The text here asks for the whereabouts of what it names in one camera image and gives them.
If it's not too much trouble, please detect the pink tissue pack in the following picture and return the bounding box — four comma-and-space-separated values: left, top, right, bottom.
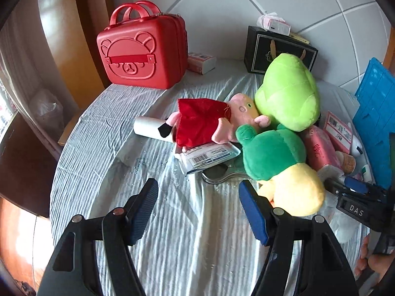
187, 51, 217, 75

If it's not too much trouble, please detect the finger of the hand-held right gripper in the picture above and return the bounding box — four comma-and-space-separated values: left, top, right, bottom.
326, 176, 386, 197

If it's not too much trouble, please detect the pig plush in red dress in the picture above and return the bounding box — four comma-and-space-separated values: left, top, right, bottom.
158, 93, 271, 148

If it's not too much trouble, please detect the white packet with barcode label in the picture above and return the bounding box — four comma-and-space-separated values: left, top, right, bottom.
322, 111, 355, 155

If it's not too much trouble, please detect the blue white wipes pack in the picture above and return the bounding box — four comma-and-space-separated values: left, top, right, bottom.
178, 143, 242, 176

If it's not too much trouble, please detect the light green frog plush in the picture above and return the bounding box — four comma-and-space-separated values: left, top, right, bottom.
254, 53, 321, 132

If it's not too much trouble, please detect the person's right hand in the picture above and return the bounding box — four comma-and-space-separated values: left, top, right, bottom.
354, 234, 395, 282

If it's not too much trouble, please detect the clear plastic bag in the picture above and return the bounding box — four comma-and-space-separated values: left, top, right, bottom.
28, 89, 65, 134

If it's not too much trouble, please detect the yellow booklet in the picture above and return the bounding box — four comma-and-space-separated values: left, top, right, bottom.
288, 32, 311, 44

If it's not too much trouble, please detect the red bear suitcase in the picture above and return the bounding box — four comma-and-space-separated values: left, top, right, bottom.
96, 1, 189, 91

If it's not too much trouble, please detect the green and yellow plush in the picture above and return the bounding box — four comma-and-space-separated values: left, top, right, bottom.
235, 124, 326, 218

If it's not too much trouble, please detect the striped grey bedsheet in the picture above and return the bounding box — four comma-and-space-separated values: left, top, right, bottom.
49, 58, 375, 296

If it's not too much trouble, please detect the pink box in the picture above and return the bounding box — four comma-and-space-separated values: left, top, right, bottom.
301, 126, 344, 171

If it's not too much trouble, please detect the blue plastic crate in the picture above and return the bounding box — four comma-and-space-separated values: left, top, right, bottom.
352, 57, 395, 190

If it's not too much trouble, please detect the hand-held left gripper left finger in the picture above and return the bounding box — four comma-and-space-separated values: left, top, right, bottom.
37, 178, 159, 296

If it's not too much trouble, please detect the pink wrapped packet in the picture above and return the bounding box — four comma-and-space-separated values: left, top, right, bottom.
257, 12, 292, 37

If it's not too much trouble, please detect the black gift box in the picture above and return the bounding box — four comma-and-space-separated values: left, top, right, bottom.
244, 25, 319, 74

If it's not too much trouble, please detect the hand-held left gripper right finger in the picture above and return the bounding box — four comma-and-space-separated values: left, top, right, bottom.
239, 180, 360, 296

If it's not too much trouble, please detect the white cylinder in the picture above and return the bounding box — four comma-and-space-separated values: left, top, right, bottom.
133, 116, 173, 143

